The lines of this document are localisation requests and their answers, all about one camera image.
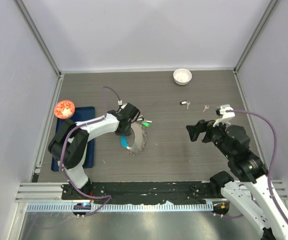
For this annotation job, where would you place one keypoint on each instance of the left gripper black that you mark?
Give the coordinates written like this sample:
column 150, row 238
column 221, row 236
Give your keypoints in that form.
column 126, row 133

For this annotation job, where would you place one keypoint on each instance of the slotted cable duct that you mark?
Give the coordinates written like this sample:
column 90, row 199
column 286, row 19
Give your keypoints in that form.
column 109, row 208

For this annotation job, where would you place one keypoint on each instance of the white bowl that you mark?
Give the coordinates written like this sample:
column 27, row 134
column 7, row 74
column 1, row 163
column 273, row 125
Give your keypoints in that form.
column 182, row 76

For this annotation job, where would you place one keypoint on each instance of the dark blue tray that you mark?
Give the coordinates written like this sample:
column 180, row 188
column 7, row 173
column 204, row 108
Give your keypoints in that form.
column 81, row 114

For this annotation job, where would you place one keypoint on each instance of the key with black tag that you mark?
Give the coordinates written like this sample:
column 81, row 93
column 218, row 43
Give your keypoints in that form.
column 185, row 103

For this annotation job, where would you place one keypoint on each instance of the large keyring with small rings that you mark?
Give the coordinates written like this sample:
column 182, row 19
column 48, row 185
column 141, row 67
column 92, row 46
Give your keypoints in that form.
column 140, row 139

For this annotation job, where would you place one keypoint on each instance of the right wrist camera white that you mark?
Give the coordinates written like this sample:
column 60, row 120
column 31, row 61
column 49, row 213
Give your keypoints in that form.
column 225, row 114

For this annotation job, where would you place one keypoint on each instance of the bare silver key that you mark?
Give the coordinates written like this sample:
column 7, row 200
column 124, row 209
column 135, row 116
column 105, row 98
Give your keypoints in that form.
column 206, row 107

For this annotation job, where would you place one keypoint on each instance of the aluminium frame rail front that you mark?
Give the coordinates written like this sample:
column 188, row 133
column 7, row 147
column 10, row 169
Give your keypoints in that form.
column 39, row 192

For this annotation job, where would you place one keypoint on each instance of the key with green tag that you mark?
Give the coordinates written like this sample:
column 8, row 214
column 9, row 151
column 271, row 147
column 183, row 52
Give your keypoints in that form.
column 144, row 122

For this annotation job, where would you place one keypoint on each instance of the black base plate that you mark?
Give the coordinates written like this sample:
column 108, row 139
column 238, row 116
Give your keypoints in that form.
column 153, row 193

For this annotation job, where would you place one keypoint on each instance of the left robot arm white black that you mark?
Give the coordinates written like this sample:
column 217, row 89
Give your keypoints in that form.
column 69, row 144

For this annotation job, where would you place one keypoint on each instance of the left aluminium corner post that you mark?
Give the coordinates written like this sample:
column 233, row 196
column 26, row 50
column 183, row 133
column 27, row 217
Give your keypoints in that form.
column 38, row 37

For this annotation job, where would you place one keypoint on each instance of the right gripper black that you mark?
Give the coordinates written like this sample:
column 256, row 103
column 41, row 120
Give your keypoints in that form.
column 201, row 126

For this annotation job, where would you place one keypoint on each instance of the orange patterned bowl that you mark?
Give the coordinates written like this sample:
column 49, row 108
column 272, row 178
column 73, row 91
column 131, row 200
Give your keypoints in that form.
column 64, row 109

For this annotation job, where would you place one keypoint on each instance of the right aluminium corner post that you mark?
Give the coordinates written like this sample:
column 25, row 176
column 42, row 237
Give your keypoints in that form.
column 268, row 12

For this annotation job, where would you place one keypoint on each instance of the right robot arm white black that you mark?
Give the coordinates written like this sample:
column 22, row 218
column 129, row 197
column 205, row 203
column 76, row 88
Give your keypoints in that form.
column 246, row 186

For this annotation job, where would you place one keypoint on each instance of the aluminium corner post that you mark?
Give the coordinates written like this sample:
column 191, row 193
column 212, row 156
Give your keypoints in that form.
column 268, row 12
column 38, row 37

